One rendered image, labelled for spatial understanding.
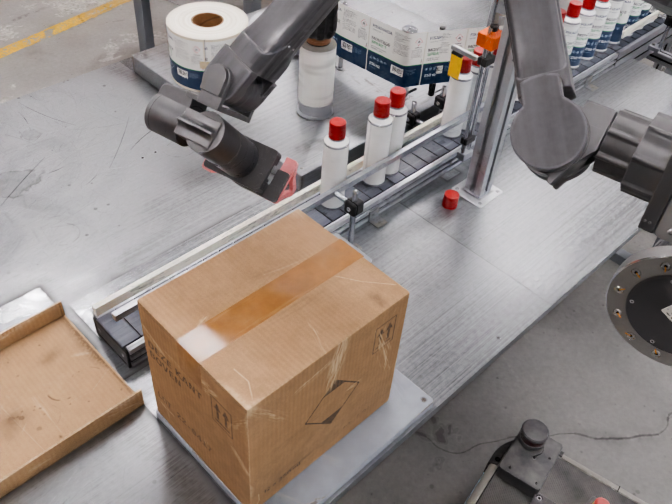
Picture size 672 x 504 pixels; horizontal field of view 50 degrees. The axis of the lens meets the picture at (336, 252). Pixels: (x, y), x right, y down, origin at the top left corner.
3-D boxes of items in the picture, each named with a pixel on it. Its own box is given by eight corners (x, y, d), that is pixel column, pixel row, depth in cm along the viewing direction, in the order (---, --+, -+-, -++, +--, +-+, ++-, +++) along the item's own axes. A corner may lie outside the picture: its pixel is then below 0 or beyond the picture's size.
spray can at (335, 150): (331, 191, 156) (338, 110, 142) (348, 203, 154) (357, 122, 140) (314, 201, 154) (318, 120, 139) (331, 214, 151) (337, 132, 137)
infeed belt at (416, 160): (586, 52, 218) (591, 39, 215) (611, 63, 214) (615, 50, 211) (99, 333, 130) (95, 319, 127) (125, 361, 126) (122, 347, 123)
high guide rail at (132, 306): (501, 95, 176) (502, 90, 175) (505, 98, 176) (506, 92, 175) (112, 317, 119) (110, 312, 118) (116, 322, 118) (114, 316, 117)
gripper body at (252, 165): (229, 130, 107) (204, 110, 100) (284, 155, 103) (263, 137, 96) (208, 169, 107) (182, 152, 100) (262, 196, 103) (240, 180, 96)
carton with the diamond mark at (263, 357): (294, 318, 134) (298, 207, 115) (389, 400, 122) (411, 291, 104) (156, 410, 118) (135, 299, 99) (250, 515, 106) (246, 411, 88)
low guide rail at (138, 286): (472, 101, 183) (474, 94, 182) (476, 103, 183) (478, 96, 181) (93, 313, 126) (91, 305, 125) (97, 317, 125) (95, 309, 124)
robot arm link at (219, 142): (206, 156, 91) (228, 117, 92) (166, 136, 94) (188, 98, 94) (231, 173, 98) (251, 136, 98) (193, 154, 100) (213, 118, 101)
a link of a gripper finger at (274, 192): (278, 160, 112) (252, 138, 104) (315, 177, 110) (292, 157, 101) (257, 198, 112) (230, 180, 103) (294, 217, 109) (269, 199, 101)
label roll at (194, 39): (247, 94, 182) (246, 41, 172) (166, 91, 180) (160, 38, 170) (251, 54, 196) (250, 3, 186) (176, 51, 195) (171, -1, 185)
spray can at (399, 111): (386, 159, 166) (397, 80, 152) (403, 170, 163) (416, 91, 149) (370, 168, 163) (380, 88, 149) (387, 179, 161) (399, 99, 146)
